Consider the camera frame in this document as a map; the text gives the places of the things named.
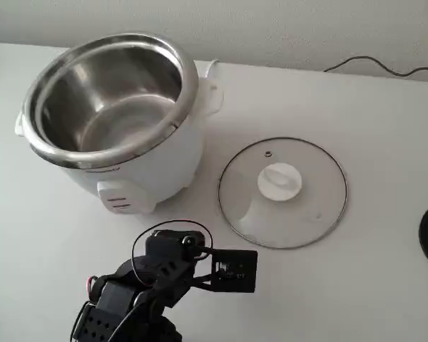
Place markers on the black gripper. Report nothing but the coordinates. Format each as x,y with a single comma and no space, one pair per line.
162,243

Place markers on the steel inner cooking pot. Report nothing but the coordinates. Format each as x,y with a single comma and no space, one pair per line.
110,107

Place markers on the glass lid with white knob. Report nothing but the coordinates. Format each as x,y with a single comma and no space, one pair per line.
281,181

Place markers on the white rice cooker body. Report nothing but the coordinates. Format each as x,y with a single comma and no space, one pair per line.
164,160

